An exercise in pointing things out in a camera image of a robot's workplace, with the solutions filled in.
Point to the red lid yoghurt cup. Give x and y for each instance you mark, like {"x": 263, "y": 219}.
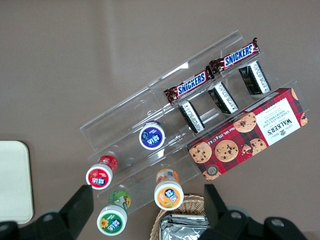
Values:
{"x": 98, "y": 177}

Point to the red Walkers cookie box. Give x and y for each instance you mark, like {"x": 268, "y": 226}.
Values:
{"x": 250, "y": 135}

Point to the orange lid yoghurt cup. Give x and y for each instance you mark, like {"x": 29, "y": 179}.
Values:
{"x": 168, "y": 195}

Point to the Snickers chocolate bar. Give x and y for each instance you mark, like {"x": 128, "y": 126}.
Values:
{"x": 191, "y": 85}
{"x": 236, "y": 56}

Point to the green lid yoghurt cup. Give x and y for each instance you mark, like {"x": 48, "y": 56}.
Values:
{"x": 111, "y": 222}

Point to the oval wicker basket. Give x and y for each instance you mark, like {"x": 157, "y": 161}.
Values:
{"x": 172, "y": 206}

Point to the silver foil tray stack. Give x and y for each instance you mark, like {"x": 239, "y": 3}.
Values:
{"x": 182, "y": 227}

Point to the small black white box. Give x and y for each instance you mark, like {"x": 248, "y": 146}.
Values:
{"x": 223, "y": 98}
{"x": 192, "y": 117}
{"x": 254, "y": 78}

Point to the blue lid yoghurt cup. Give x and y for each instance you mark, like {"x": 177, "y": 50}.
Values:
{"x": 151, "y": 137}

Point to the cream plastic tray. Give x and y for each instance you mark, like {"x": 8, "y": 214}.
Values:
{"x": 13, "y": 182}

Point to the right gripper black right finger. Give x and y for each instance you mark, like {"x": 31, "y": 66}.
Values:
{"x": 225, "y": 222}

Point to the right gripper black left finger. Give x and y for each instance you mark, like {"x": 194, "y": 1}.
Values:
{"x": 72, "y": 212}

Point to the clear acrylic stepped stand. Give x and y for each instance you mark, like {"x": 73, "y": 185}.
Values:
{"x": 200, "y": 55}
{"x": 125, "y": 120}

